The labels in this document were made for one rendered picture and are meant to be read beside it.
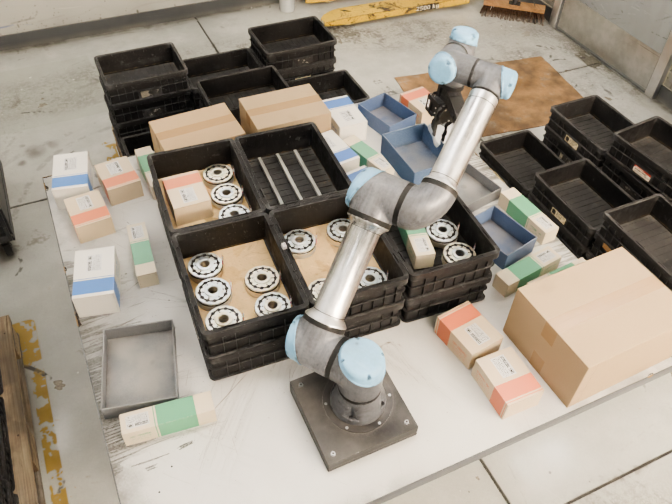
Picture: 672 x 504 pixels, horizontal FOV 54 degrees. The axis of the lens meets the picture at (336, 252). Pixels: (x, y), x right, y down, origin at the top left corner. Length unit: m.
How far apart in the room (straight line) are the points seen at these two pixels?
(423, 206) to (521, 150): 1.98
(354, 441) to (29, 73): 3.61
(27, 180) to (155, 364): 2.08
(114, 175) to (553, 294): 1.55
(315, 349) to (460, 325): 0.52
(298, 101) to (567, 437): 1.68
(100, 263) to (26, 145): 2.04
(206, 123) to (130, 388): 1.06
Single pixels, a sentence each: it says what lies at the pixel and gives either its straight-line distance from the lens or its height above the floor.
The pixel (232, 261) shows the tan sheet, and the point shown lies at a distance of 2.03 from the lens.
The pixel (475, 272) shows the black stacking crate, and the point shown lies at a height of 0.86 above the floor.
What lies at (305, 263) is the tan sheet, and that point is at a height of 0.83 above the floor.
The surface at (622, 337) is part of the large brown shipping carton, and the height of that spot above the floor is 0.90.
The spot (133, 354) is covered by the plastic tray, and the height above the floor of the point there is 0.70.
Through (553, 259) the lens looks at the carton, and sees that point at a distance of 2.26.
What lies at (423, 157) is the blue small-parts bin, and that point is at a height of 1.07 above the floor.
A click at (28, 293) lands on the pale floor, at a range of 3.27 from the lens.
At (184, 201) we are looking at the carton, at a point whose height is 0.90.
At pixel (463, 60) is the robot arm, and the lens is 1.76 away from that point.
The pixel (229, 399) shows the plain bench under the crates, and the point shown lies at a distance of 1.89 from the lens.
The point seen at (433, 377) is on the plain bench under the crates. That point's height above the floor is 0.70.
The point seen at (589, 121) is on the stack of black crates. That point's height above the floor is 0.38.
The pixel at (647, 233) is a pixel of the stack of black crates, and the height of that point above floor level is 0.49.
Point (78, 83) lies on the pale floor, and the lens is 4.57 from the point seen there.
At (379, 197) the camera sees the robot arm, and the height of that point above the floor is 1.24.
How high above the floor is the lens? 2.31
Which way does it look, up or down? 46 degrees down
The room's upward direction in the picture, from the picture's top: 3 degrees clockwise
